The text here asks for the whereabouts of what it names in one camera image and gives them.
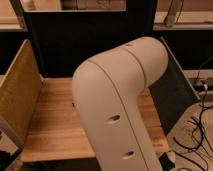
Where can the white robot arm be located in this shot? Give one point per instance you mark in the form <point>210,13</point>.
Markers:
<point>105,90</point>

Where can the black back panel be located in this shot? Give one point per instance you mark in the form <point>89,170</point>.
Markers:
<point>63,40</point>

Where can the right dark side panel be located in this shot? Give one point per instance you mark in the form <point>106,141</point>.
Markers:
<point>172,93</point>

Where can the power strip on floor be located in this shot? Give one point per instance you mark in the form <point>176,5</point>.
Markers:
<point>202,84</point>

